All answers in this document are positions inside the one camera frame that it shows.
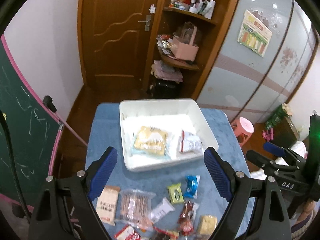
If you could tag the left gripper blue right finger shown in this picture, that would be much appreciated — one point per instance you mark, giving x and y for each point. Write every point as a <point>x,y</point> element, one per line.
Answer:
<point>221,173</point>

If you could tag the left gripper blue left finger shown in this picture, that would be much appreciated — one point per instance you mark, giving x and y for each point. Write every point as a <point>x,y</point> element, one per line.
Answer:
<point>99,172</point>

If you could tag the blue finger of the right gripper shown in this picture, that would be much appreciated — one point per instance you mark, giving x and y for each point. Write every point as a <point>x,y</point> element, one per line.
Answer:
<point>274,149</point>
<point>261,161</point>

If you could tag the blue foil candy packet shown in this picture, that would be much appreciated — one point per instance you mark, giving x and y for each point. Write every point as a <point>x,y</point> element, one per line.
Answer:
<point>192,186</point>

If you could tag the beige paper snack packet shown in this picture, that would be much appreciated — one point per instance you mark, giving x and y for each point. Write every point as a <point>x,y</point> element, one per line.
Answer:
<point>107,204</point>

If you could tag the clear packet yellow crackers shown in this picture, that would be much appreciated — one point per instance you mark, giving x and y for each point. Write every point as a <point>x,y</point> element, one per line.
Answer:
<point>206,225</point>

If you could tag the clear packet brown biscuits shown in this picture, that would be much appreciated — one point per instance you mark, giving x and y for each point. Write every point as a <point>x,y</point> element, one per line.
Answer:
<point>135,207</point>

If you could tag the white crinkled snack packet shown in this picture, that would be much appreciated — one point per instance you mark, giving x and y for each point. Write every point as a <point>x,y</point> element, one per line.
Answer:
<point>189,143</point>

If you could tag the green small snack packet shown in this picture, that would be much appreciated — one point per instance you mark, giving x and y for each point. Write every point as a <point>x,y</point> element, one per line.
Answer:
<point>175,194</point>

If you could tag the brown white chocolate bar packet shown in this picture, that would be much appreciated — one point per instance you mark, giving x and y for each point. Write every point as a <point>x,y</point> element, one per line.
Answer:
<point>187,217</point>

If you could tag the mountain print cake packet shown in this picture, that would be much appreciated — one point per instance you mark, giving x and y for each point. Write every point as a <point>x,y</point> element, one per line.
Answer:
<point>152,142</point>

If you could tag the white orange snack bar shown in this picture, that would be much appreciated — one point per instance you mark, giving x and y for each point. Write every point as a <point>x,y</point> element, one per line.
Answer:
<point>161,210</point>

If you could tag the red-edged mixed cracker packet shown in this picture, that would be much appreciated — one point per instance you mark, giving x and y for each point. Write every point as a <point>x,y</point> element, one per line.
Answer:
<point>127,233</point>

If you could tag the small red snack packet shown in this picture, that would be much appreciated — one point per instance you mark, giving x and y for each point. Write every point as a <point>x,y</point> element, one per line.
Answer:
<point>161,234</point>

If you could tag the dark wooden cabinet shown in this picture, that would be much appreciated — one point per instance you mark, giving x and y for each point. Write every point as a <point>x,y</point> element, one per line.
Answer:
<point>285,133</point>

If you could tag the pink toy on floor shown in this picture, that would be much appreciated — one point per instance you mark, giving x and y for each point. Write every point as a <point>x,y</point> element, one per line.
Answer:
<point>268,134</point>

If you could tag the green printed bag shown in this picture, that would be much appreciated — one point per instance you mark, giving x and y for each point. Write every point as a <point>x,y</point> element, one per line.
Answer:
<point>278,114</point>

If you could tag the pink plastic stool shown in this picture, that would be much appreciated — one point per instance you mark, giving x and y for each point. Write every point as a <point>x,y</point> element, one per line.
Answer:
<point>243,129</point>

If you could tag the white plastic storage bin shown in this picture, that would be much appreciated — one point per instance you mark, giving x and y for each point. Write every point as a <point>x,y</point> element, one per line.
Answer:
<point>170,115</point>

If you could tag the sliding wardrobe doors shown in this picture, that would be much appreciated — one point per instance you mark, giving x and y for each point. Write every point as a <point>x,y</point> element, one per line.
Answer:
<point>244,83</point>

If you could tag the folded pink cloths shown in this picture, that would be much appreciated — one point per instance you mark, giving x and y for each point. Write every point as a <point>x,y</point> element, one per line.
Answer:
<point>162,71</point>

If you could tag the brown wooden door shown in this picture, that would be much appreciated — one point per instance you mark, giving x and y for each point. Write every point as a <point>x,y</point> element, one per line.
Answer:
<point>112,44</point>

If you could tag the wooden corner shelf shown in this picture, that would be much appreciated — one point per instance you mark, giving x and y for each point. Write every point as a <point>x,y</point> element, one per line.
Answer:
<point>209,38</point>

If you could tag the bottles on top shelf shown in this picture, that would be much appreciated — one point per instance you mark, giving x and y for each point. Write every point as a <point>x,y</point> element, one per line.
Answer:
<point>204,8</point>

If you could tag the green chalkboard pink frame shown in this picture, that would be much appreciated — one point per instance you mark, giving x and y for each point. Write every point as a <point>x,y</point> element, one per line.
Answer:
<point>35,131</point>

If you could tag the colourful wall poster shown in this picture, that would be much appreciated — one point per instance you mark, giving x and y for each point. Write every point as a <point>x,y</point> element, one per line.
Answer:
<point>254,34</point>

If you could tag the pink basket with handle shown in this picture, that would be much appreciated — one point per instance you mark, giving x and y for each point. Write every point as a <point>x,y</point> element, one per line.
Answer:
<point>183,43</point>

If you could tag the silver door handle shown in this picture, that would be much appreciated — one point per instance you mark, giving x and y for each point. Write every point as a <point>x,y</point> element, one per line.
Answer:
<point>146,22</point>

